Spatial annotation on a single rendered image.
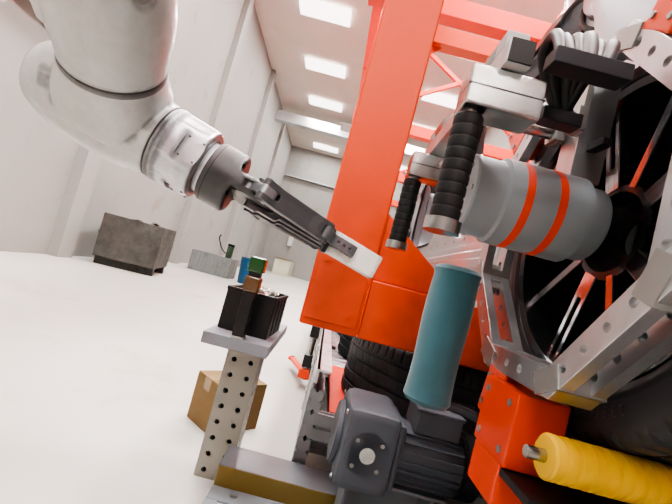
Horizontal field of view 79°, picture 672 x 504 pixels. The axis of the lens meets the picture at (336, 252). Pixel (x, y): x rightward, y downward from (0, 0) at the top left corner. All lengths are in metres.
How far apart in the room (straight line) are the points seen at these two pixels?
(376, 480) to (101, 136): 0.81
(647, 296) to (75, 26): 0.58
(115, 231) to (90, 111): 5.60
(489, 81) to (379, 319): 0.72
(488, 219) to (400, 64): 0.69
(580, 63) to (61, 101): 0.55
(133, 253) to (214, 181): 5.55
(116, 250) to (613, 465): 5.82
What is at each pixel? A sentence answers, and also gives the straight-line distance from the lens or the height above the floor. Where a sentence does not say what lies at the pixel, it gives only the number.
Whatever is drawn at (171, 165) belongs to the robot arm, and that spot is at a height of 0.74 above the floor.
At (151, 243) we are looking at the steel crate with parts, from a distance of 5.96.
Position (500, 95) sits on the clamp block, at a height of 0.92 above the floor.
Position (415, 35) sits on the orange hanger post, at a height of 1.36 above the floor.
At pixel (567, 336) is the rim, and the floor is 0.67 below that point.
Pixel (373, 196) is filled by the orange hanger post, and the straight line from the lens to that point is 1.11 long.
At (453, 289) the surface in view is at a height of 0.70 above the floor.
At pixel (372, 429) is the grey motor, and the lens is 0.94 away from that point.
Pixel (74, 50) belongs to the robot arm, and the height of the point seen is 0.79.
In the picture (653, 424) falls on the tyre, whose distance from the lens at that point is 0.62.
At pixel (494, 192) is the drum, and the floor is 0.84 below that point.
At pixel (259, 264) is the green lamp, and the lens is 1.03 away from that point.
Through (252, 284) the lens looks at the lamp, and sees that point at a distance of 1.03.
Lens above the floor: 0.67
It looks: 3 degrees up
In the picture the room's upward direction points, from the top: 15 degrees clockwise
